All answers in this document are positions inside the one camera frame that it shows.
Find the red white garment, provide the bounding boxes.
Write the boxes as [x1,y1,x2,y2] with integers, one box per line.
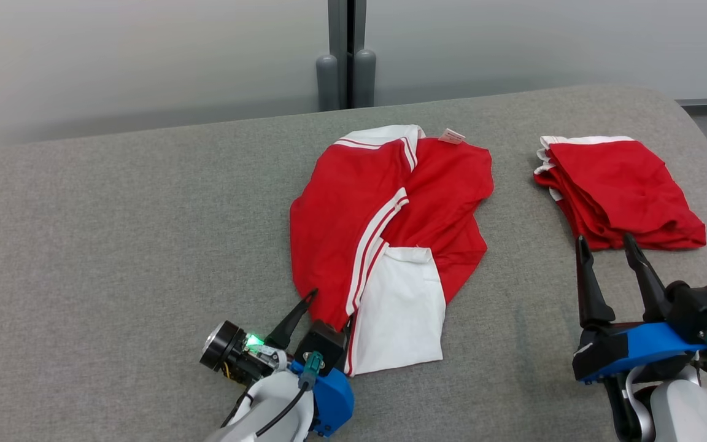
[533,135,707,251]

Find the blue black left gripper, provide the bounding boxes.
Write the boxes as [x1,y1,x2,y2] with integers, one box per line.
[200,289,355,438]

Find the grey partition post two feet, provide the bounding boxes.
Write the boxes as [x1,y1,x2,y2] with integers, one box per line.
[315,0,377,112]

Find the red white jersey with lettering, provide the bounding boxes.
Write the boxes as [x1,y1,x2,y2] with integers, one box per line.
[289,125,494,376]

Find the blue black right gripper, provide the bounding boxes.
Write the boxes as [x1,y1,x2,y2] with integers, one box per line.
[573,233,707,386]

